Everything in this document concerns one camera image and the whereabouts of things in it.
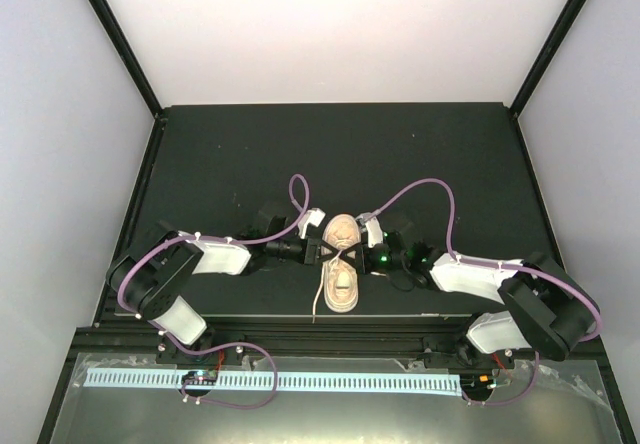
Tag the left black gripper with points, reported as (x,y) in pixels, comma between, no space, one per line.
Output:
(311,251)

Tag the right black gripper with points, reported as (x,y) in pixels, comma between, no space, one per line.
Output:
(362,260)

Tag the beige sneaker shoe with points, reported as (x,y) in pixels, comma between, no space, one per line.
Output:
(342,231)

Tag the white shoelace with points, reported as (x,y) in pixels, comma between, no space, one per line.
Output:
(317,294)

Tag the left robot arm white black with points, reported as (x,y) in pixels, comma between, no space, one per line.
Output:
(149,276)

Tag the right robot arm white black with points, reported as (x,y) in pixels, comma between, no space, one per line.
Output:
(543,308)

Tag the right small circuit board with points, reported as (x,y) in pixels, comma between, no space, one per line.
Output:
(486,381)

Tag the small circuit board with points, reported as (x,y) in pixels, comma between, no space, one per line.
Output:
(486,381)
(200,377)

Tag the left small circuit board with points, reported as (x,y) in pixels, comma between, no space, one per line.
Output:
(200,377)

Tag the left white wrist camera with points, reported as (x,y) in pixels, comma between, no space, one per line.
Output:
(312,218)

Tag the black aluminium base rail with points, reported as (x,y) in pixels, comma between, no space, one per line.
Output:
(343,336)

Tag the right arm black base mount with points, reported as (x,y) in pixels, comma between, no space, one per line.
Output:
(464,356)

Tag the white slotted cable duct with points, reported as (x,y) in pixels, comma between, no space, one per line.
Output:
(286,381)

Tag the left black frame post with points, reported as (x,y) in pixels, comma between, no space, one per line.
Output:
(118,39)

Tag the black frame post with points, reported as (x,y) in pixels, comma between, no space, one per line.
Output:
(118,39)
(559,31)

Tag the right black frame post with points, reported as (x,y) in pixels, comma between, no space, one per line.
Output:
(559,31)

